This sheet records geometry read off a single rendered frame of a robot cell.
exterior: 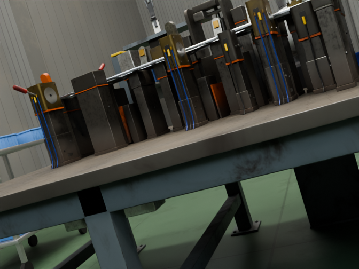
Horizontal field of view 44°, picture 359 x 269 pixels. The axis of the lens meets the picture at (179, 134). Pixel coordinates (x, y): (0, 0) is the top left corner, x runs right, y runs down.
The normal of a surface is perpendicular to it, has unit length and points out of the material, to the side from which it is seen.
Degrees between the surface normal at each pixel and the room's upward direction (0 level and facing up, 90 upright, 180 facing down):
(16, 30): 90
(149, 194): 90
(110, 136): 90
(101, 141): 90
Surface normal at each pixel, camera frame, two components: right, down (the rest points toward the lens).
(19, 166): 0.91, -0.26
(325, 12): -0.43, 0.18
